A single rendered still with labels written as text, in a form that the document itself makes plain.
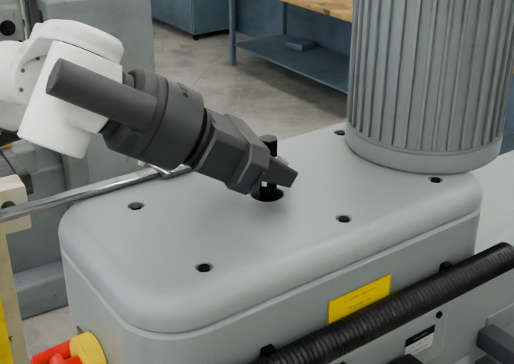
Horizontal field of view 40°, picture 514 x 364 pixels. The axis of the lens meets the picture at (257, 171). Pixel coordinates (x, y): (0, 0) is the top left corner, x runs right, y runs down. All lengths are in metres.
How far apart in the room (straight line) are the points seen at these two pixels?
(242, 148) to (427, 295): 0.27
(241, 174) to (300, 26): 6.94
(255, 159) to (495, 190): 0.53
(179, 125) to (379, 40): 0.27
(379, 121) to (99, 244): 0.36
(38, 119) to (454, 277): 0.48
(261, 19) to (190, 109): 7.52
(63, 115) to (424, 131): 0.41
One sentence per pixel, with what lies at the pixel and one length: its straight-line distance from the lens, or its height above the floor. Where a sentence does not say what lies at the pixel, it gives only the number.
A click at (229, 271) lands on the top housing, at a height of 1.89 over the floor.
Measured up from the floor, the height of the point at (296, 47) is 0.26.
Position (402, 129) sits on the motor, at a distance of 0.85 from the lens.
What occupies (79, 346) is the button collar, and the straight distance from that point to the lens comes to 0.77.
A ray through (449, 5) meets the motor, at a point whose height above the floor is 2.09.
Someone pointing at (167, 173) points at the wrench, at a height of 1.90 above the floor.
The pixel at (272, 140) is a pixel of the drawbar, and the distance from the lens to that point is 0.77.
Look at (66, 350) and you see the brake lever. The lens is 0.89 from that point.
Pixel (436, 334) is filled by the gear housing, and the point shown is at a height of 1.68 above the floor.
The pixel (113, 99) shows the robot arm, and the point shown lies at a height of 2.05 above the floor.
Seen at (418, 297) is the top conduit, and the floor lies 1.80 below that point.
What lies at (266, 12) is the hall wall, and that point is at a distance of 8.10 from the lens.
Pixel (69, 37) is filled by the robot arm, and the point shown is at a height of 2.09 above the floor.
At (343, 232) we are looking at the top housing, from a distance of 0.74.
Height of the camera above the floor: 2.27
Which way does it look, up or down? 26 degrees down
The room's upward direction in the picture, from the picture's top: straight up
